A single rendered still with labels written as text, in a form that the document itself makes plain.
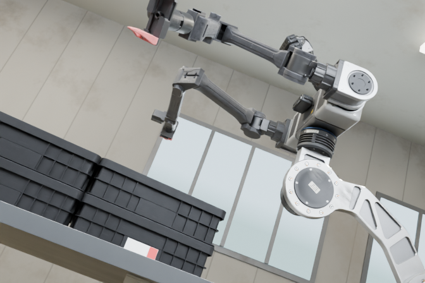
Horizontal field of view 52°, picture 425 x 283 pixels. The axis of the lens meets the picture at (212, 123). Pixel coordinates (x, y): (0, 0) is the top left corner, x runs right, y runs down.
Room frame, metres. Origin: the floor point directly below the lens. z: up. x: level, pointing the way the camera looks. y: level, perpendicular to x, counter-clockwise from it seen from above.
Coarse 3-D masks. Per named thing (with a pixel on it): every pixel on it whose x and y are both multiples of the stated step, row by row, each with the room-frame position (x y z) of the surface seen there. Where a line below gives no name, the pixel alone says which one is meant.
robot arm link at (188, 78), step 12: (180, 72) 1.53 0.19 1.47; (192, 72) 1.50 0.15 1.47; (180, 84) 1.53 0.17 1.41; (192, 84) 1.49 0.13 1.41; (204, 84) 1.50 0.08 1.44; (216, 96) 1.55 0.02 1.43; (228, 96) 1.57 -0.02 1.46; (228, 108) 1.60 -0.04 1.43; (240, 108) 1.61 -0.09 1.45; (252, 108) 1.66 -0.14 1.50; (240, 120) 1.66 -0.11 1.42; (252, 132) 1.68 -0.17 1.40
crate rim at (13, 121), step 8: (0, 112) 1.12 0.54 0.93; (0, 120) 1.13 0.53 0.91; (8, 120) 1.13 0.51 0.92; (16, 120) 1.13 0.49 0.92; (24, 128) 1.14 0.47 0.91; (32, 128) 1.14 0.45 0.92; (40, 136) 1.15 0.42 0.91; (48, 136) 1.15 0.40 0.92; (56, 136) 1.16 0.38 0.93; (56, 144) 1.16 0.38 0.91; (64, 144) 1.16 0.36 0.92; (72, 144) 1.16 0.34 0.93; (80, 152) 1.17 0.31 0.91; (88, 152) 1.17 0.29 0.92; (96, 160) 1.18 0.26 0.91; (96, 168) 1.24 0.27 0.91
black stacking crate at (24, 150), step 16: (0, 128) 1.14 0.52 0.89; (16, 128) 1.15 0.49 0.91; (0, 144) 1.14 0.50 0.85; (16, 144) 1.14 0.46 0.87; (32, 144) 1.16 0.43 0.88; (48, 144) 1.16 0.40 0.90; (16, 160) 1.15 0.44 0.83; (32, 160) 1.15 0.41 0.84; (48, 160) 1.17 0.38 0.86; (64, 160) 1.18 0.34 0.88; (80, 160) 1.18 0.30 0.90; (48, 176) 1.17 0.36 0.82; (64, 176) 1.18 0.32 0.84; (80, 176) 1.19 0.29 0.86
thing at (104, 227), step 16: (80, 208) 1.24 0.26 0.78; (96, 208) 1.20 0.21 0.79; (112, 208) 1.20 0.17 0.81; (80, 224) 1.20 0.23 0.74; (96, 224) 1.21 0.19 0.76; (112, 224) 1.21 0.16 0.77; (128, 224) 1.22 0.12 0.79; (144, 224) 1.22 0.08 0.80; (160, 224) 1.23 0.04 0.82; (112, 240) 1.21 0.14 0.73; (144, 240) 1.24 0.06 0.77; (160, 240) 1.24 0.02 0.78; (176, 240) 1.24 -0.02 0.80; (192, 240) 1.25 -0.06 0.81; (160, 256) 1.24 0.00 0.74; (176, 256) 1.26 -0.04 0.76; (192, 256) 1.26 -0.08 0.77; (208, 256) 1.31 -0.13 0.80; (192, 272) 1.27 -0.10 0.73
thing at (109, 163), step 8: (104, 160) 1.19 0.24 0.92; (112, 160) 1.19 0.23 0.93; (112, 168) 1.19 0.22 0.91; (120, 168) 1.19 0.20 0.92; (128, 168) 1.20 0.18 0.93; (128, 176) 1.20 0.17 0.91; (136, 176) 1.21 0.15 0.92; (144, 176) 1.21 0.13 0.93; (152, 184) 1.22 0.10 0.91; (160, 184) 1.22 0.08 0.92; (168, 192) 1.23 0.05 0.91; (176, 192) 1.23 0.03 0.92; (184, 200) 1.24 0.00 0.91; (192, 200) 1.24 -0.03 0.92; (200, 200) 1.25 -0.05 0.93; (200, 208) 1.25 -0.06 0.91; (208, 208) 1.25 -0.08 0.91; (216, 208) 1.26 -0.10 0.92; (224, 216) 1.27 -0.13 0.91
